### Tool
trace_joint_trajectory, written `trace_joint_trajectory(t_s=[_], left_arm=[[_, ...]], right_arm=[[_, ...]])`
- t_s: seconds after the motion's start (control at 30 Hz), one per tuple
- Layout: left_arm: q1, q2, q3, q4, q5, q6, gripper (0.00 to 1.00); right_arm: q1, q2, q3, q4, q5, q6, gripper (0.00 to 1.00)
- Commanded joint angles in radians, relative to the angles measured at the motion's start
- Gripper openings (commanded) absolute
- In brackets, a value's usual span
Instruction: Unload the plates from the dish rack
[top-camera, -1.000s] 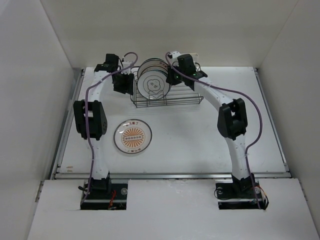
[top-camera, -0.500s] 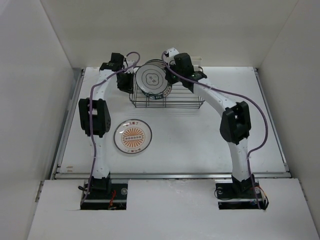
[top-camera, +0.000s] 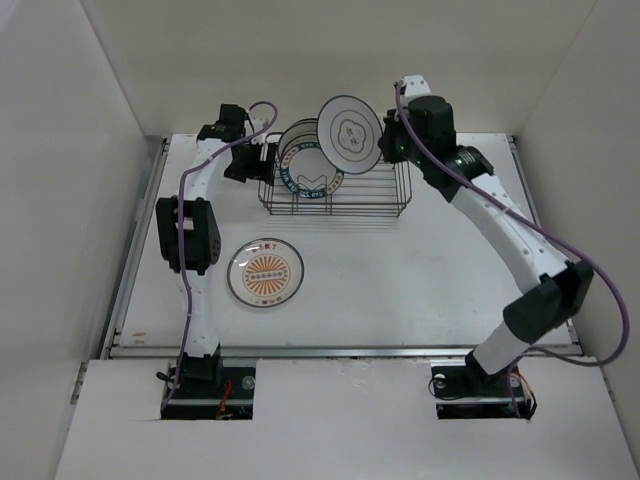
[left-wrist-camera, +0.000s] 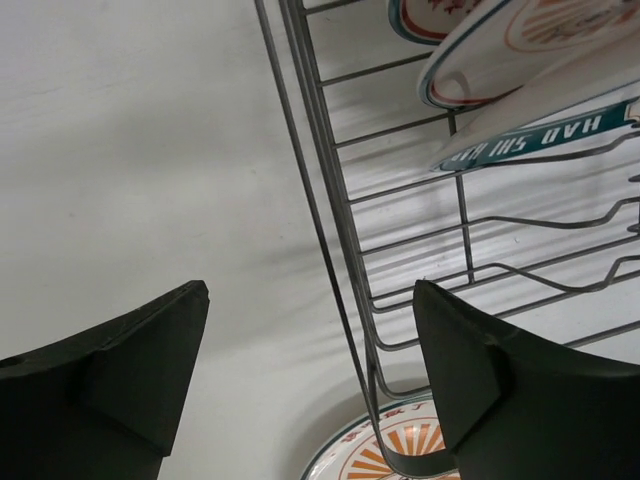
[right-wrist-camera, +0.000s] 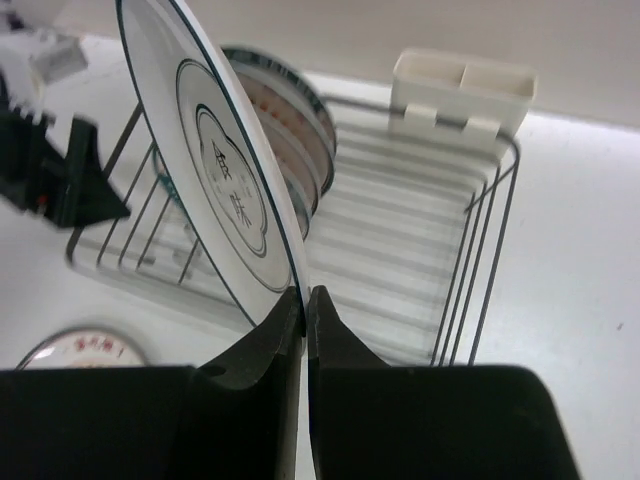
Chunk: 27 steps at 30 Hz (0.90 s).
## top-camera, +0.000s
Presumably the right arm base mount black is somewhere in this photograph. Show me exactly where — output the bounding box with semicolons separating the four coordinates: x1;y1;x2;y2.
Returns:
428;363;538;421

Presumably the right side rail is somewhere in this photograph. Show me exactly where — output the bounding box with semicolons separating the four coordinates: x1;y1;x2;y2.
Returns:
506;134;582;354

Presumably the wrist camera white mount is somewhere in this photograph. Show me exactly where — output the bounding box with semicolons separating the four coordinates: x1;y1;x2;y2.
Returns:
395;75;432;104
245;113;268;145

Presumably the rear red rim plate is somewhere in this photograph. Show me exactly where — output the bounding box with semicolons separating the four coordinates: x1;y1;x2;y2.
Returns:
287;118;317;132

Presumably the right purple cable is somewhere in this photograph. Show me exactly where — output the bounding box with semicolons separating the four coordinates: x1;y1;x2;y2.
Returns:
394;82;632;419

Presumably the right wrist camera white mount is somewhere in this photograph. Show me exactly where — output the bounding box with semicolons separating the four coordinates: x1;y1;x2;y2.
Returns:
395;75;432;104

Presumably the aluminium front rail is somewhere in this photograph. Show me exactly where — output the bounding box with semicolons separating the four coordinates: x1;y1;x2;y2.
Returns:
109;341;584;359

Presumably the white plate flower outline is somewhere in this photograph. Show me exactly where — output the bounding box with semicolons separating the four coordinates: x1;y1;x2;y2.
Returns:
316;95;383;175

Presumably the grey wire dish rack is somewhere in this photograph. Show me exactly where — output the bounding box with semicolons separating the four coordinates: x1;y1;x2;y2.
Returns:
258;133;413;217

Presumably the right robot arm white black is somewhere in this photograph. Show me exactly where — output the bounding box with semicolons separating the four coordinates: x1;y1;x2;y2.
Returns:
379;95;594;394

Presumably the orange sunburst plate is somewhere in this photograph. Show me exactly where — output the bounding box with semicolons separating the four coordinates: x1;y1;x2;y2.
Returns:
226;238;305;309
277;128;317;160

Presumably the left side rail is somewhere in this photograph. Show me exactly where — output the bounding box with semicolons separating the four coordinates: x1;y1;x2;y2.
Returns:
69;137;170;404

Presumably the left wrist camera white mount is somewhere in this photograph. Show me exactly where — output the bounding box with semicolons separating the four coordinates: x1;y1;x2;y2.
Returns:
245;113;268;145

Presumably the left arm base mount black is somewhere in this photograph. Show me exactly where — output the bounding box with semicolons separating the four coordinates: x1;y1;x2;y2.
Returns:
160;367;256;421

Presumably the teal rim lettered plate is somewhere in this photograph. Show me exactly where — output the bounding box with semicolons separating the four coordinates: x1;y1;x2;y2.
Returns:
279;141;344;200

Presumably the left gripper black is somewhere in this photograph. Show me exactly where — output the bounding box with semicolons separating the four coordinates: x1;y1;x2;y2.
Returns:
227;138;275;186

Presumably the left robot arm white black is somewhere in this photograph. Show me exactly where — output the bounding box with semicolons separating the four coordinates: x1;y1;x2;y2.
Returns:
155;101;278;405

